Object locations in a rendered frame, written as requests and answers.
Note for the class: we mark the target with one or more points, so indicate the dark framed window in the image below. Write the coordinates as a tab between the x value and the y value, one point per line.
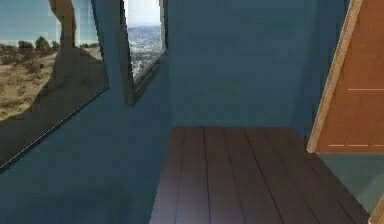
144	46

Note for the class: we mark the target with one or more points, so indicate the framed desert landscape picture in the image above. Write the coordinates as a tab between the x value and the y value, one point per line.
36	76

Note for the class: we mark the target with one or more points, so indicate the orange wooden room door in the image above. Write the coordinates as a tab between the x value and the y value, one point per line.
356	93

